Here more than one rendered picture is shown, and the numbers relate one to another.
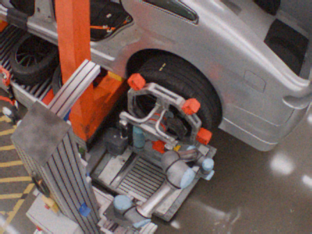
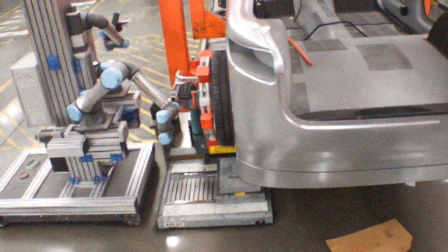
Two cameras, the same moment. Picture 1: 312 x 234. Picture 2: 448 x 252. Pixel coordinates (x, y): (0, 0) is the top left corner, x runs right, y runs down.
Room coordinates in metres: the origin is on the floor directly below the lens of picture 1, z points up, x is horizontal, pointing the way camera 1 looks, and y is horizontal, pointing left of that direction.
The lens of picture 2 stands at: (0.69, -2.58, 2.15)
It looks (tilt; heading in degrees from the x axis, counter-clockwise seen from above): 29 degrees down; 67
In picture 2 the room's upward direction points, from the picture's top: 6 degrees counter-clockwise
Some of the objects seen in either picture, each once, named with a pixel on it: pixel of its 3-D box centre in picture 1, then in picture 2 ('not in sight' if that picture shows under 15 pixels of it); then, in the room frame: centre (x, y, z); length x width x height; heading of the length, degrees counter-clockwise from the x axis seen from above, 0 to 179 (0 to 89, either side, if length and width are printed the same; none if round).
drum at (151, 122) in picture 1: (157, 123); (198, 99); (1.64, -0.02, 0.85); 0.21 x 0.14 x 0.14; 153
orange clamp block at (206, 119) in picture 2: (203, 136); (206, 120); (1.57, -0.33, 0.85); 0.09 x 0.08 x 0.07; 63
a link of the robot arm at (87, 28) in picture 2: not in sight; (89, 45); (1.08, 0.70, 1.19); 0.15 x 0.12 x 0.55; 137
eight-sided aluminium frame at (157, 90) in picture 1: (163, 115); (208, 99); (1.71, -0.05, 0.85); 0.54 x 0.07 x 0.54; 63
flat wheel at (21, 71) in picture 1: (34, 56); not in sight; (2.64, 1.35, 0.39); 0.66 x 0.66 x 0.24
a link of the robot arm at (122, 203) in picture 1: (123, 205); (89, 100); (0.94, 0.16, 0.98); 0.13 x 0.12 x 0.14; 45
